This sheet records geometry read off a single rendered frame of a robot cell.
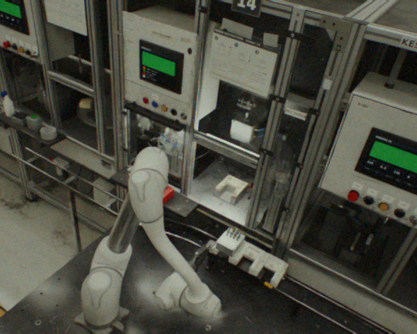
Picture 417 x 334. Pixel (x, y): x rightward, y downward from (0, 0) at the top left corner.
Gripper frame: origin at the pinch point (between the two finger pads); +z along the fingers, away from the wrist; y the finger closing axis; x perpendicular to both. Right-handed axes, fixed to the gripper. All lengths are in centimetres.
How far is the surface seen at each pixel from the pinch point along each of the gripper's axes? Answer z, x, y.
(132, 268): -21.9, 32.2, -19.8
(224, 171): 55, 23, 3
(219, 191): 31.1, 13.5, 8.5
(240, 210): 29.8, -1.6, 3.1
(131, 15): 20, 67, 94
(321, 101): 21, -28, 84
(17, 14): 18, 148, 76
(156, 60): 17, 50, 79
